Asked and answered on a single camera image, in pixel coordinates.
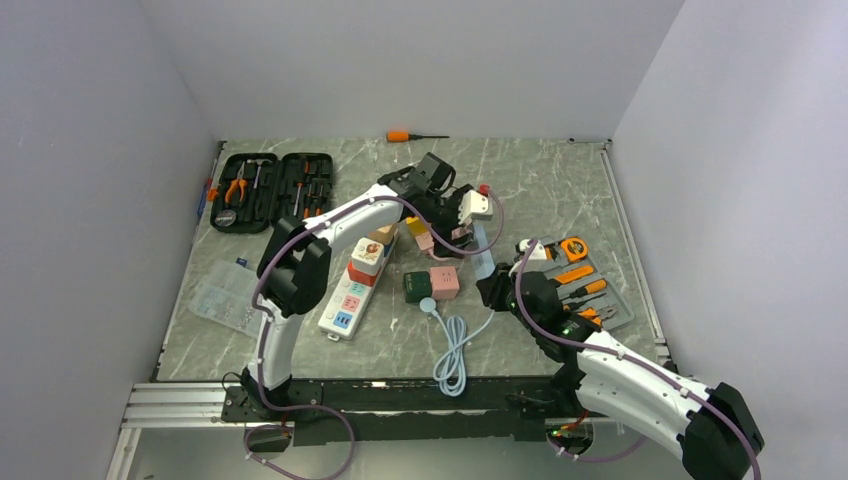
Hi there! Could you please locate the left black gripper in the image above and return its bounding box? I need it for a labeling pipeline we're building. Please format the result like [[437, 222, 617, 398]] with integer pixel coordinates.
[[421, 186, 474, 259]]

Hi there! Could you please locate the yellow cube adapter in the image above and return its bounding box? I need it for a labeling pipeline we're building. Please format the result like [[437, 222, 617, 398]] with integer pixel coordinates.
[[405, 216, 429, 238]]

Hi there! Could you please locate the light blue power strip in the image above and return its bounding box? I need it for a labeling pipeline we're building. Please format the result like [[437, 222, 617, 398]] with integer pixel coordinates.
[[471, 221, 499, 282]]

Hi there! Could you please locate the pink cube socket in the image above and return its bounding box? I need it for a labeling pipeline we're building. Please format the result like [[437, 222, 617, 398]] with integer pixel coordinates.
[[429, 266, 460, 300]]

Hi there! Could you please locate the wooden beige cube adapter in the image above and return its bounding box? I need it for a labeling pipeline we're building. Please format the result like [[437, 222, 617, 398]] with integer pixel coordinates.
[[367, 224, 398, 246]]

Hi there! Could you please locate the dark green cube adapter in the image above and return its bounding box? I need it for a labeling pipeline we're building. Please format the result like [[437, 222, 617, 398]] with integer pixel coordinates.
[[402, 271, 433, 304]]

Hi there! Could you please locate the grey tool case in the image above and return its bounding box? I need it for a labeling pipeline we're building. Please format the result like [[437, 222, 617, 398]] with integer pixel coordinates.
[[528, 236, 635, 330]]

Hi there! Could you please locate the white cube adapter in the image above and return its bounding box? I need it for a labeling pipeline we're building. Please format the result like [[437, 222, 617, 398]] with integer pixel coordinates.
[[350, 237, 385, 272]]

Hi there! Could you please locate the light blue cable with plug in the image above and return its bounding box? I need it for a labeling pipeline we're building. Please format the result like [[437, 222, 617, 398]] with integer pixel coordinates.
[[418, 298, 497, 399]]

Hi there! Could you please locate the red cube adapter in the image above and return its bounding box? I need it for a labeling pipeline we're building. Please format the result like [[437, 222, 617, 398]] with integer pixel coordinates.
[[346, 261, 381, 288]]

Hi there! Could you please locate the white power strip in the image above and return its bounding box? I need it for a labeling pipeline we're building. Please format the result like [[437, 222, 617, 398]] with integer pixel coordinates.
[[318, 233, 397, 341]]

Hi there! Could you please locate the black tool case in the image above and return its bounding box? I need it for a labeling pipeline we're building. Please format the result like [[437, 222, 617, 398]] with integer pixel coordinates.
[[207, 152, 334, 234]]

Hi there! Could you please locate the clear plastic screw box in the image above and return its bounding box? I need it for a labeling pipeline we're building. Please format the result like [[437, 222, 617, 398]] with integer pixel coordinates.
[[188, 260, 262, 339]]

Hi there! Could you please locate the pink power strip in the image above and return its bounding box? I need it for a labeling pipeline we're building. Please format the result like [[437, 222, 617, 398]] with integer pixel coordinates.
[[414, 227, 467, 254]]

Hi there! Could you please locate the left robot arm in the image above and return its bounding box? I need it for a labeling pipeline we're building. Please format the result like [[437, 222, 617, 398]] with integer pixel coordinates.
[[241, 153, 494, 420]]

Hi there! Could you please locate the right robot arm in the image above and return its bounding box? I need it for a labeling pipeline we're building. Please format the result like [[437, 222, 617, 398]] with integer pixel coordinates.
[[476, 264, 765, 479]]

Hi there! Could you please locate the black base bar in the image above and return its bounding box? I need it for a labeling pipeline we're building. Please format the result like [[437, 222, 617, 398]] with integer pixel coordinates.
[[220, 376, 586, 446]]

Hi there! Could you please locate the blue red pen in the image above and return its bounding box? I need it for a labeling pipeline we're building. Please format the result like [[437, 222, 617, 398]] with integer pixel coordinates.
[[196, 177, 213, 219]]

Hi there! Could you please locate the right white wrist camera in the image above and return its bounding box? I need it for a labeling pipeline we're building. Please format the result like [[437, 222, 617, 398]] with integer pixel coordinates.
[[516, 239, 554, 262]]

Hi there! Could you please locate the orange handled screwdriver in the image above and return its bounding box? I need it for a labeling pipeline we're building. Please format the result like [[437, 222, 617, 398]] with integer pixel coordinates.
[[385, 131, 449, 143]]

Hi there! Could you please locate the aluminium rail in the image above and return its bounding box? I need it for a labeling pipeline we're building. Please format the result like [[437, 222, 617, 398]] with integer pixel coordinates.
[[121, 377, 708, 431]]

